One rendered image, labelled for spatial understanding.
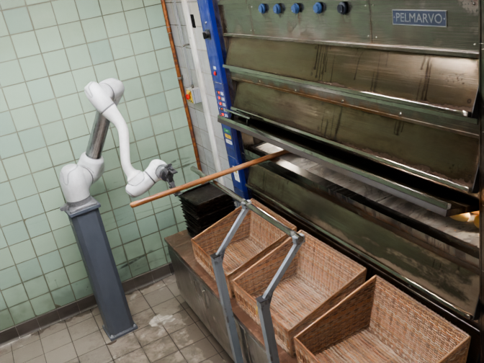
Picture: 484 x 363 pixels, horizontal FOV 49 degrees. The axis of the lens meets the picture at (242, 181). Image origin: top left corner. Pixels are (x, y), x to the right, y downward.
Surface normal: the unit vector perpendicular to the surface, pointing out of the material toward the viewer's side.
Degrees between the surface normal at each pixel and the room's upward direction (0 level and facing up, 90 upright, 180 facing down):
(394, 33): 90
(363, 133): 70
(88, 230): 90
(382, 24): 92
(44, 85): 90
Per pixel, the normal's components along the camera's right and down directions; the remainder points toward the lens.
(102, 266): 0.52, 0.25
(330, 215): -0.88, -0.01
